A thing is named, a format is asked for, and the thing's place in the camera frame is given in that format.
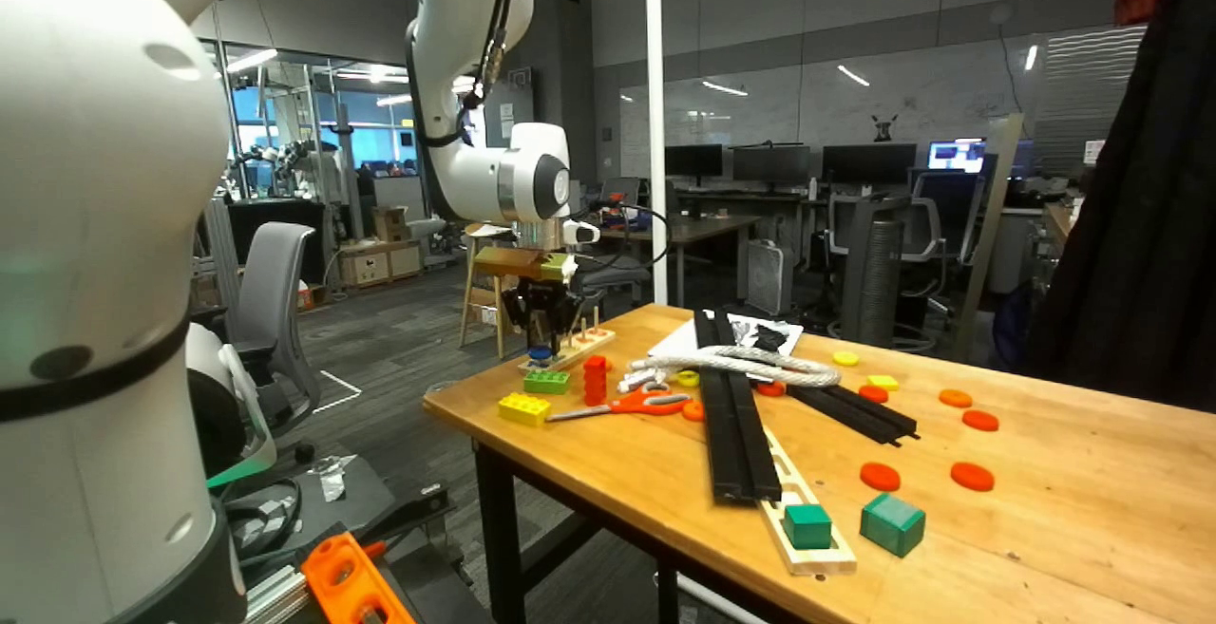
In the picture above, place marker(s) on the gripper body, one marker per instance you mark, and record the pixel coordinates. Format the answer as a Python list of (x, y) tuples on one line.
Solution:
[(541, 294)]

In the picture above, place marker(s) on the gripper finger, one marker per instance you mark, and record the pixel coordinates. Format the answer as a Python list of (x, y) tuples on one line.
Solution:
[(535, 330), (562, 325)]

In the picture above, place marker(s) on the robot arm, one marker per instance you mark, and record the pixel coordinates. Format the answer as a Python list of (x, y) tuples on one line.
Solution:
[(95, 225)]

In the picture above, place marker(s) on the wooden peg board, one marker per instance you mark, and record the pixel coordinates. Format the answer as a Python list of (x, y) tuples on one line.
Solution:
[(581, 347)]

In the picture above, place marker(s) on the green toy brick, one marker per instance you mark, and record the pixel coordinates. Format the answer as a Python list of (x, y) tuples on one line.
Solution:
[(546, 382)]

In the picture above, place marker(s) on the wooden stool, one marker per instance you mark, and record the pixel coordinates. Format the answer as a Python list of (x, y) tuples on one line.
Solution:
[(480, 292)]

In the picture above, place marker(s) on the red toy brick stack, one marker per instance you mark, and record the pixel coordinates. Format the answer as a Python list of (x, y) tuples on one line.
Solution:
[(595, 381)]

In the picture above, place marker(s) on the yellow toy brick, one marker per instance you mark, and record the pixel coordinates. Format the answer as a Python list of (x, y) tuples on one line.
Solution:
[(523, 409)]

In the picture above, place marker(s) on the white paper sheet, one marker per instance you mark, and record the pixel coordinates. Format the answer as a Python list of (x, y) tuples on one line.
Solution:
[(684, 339)]

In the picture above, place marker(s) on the orange disc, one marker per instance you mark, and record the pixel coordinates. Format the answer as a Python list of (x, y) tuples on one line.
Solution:
[(880, 477), (980, 420), (955, 398), (972, 477), (770, 388), (873, 394), (693, 411)]

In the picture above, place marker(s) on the stack of cardboard boxes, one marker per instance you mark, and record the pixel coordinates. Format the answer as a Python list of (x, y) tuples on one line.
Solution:
[(380, 258)]

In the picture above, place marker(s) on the wooden desk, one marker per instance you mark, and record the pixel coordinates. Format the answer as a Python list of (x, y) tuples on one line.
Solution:
[(703, 225)]

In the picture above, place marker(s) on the white pole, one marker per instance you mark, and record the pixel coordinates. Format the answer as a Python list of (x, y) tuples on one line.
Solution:
[(655, 130)]

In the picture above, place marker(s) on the black plastic piece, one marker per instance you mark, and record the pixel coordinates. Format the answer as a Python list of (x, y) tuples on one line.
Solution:
[(769, 337)]

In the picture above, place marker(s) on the white box fan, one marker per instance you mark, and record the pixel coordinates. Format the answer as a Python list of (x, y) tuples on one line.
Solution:
[(769, 277)]

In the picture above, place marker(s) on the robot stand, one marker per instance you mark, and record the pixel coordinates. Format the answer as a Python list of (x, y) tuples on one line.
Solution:
[(361, 510)]

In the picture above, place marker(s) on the grey office chair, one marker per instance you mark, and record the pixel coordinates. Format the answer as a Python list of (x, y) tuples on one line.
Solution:
[(271, 311)]

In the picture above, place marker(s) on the row of dark monitors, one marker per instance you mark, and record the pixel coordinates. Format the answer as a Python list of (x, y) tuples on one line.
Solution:
[(788, 163)]

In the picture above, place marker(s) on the yellow round disc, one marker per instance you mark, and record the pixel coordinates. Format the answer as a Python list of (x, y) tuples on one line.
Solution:
[(845, 358)]

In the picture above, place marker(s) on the black tower heater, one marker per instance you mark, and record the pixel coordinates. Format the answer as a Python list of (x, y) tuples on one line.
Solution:
[(872, 273)]

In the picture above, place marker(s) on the small green cube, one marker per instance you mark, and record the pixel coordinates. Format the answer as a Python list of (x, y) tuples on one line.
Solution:
[(807, 526)]

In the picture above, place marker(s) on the yellow square tile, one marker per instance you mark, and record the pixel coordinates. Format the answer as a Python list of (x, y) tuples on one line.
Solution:
[(883, 382)]

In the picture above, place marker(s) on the wooden shape board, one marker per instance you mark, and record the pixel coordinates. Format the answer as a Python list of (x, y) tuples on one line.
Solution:
[(817, 559)]

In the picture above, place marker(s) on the mesh office chair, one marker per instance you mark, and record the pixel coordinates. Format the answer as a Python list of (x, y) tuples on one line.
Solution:
[(920, 230)]

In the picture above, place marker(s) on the large green cube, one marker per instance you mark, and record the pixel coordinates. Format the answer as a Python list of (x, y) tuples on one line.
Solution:
[(892, 524)]

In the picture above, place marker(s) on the lit monitor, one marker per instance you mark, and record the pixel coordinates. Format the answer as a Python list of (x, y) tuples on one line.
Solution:
[(956, 156)]

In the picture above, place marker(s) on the leaning wooden plank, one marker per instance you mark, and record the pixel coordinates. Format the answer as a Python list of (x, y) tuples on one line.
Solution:
[(988, 225)]

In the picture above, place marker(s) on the dark curtain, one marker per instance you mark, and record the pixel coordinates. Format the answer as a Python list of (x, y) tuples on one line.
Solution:
[(1140, 225)]

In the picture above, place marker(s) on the long black rail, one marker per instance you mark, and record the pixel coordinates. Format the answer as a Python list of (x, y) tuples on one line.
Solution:
[(736, 434)]

